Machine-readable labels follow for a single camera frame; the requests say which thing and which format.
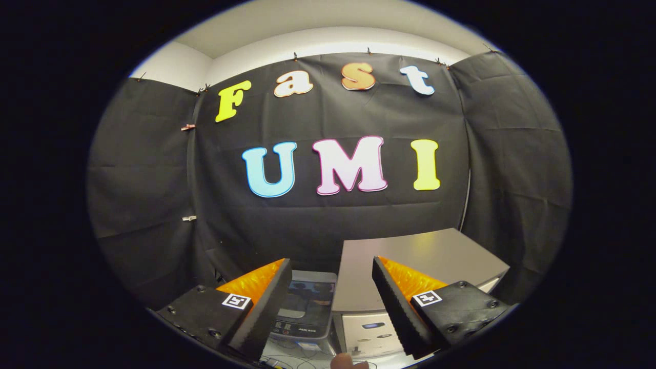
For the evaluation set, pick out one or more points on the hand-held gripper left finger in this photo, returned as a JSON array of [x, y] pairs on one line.
[[266, 307]]

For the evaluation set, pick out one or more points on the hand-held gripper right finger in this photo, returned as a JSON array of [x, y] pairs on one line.
[[397, 312]]

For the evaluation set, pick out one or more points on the grey top-load washing machine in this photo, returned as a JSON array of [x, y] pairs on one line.
[[307, 307]]

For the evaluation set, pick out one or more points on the grey metal cabinet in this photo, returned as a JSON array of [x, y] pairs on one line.
[[420, 251]]

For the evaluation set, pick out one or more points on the black backdrop cloth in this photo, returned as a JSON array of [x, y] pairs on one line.
[[359, 220]]

